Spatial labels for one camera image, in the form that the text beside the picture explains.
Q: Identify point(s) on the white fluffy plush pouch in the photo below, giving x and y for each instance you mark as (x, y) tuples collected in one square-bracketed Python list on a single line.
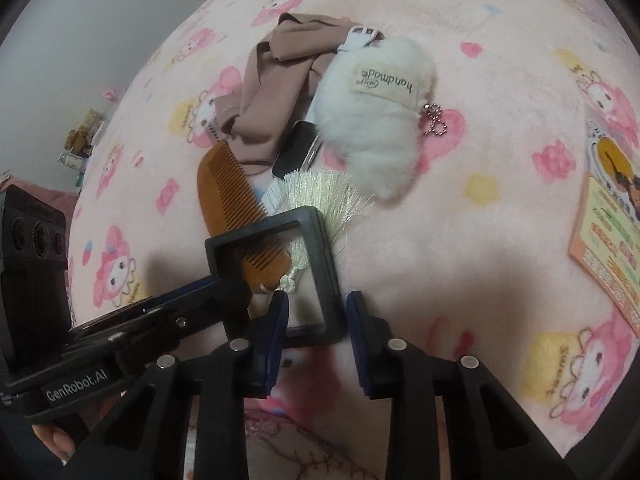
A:
[(368, 110)]

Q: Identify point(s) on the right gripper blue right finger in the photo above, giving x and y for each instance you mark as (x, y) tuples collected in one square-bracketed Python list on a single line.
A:
[(369, 336)]

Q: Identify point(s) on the white strap smartwatch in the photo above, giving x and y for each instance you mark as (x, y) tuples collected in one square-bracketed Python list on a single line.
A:
[(301, 144)]

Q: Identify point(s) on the storage shelf with toys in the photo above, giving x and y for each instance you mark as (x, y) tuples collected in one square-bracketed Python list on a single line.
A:
[(79, 141)]

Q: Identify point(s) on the left hand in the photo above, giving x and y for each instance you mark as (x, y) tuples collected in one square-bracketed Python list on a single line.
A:
[(56, 440)]

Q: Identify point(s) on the orange printed flyer card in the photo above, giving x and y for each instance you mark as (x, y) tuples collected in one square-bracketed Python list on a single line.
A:
[(605, 242)]

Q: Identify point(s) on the black square display frame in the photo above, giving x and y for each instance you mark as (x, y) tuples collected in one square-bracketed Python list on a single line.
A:
[(224, 259)]

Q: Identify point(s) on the cartoon girl sticker card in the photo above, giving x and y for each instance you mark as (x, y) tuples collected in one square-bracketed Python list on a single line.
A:
[(610, 161)]

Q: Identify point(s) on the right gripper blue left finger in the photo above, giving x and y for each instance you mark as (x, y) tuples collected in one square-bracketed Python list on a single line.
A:
[(267, 337)]

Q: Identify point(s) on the brown wooden comb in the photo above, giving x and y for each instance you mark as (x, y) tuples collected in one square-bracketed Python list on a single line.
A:
[(228, 203)]

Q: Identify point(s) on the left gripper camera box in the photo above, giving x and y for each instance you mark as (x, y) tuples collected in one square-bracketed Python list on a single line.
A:
[(35, 316)]

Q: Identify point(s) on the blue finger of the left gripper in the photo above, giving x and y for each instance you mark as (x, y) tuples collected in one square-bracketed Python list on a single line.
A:
[(234, 317), (198, 302)]

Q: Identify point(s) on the pink cartoon print blanket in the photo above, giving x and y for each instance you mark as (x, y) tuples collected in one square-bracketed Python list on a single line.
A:
[(475, 257)]

